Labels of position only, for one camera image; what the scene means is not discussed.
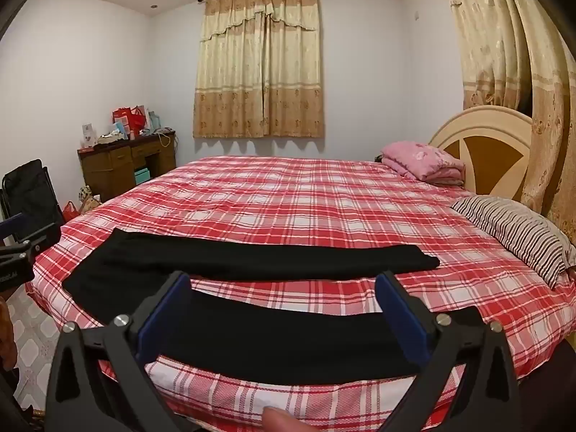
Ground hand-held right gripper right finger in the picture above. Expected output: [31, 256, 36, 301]
[374, 271, 523, 432]

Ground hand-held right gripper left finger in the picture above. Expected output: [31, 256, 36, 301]
[45, 271, 194, 432]

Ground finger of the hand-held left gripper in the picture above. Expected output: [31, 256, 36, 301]
[0, 213, 62, 267]

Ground black pants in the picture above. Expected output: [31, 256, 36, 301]
[62, 227, 482, 385]

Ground person's right hand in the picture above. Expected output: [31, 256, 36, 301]
[262, 407, 312, 432]

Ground black folding bag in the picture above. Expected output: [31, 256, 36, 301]
[0, 159, 66, 244]

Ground floral bag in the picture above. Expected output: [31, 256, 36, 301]
[78, 186, 102, 214]

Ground brown wooden desk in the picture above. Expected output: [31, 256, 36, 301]
[77, 130, 177, 203]

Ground striped pillow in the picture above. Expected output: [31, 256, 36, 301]
[451, 195, 576, 289]

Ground red gift bag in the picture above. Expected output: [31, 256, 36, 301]
[112, 105, 148, 140]

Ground bed with red plaid sheet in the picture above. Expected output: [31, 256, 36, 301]
[24, 155, 576, 424]

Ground pink folded quilt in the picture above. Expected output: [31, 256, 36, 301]
[382, 141, 466, 186]

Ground beige wooden headboard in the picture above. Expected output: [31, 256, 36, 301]
[427, 105, 536, 201]

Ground beige window curtain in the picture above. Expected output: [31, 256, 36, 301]
[193, 0, 325, 139]

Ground large beige patterned curtain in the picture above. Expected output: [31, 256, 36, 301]
[438, 0, 576, 244]

